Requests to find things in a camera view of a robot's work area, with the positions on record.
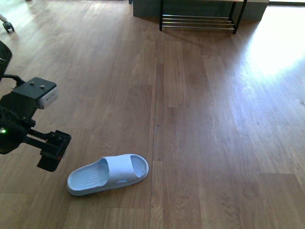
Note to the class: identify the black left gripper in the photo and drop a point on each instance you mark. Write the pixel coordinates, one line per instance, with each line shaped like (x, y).
(16, 123)

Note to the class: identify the light blue slide sandal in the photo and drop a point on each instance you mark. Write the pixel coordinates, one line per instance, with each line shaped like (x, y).
(110, 172)

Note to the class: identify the black metal shoe rack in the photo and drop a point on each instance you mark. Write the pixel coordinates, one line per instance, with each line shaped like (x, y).
(201, 15)

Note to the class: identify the white grey office chair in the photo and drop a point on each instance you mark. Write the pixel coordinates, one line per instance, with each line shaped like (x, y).
(6, 24)

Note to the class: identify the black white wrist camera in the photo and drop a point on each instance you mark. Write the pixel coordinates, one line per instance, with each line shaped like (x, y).
(37, 93)

